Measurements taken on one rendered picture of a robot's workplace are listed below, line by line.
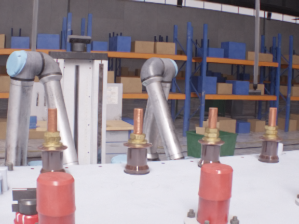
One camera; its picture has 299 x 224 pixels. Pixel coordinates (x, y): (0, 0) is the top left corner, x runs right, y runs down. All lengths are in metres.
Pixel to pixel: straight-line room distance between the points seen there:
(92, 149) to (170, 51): 7.58
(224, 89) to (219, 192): 9.85
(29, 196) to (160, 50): 8.85
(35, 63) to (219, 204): 1.17
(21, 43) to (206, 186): 8.16
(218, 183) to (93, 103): 1.47
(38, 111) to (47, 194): 5.25
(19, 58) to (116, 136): 3.92
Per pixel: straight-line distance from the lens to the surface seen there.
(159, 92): 1.93
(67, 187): 0.65
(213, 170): 0.75
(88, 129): 2.19
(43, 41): 8.80
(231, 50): 10.56
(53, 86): 1.74
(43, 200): 0.66
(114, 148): 5.49
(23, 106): 1.72
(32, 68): 1.70
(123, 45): 9.17
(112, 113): 6.10
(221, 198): 0.77
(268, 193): 1.07
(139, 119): 1.16
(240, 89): 10.70
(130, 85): 9.33
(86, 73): 2.16
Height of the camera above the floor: 1.69
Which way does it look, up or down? 6 degrees down
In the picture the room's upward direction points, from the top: 2 degrees clockwise
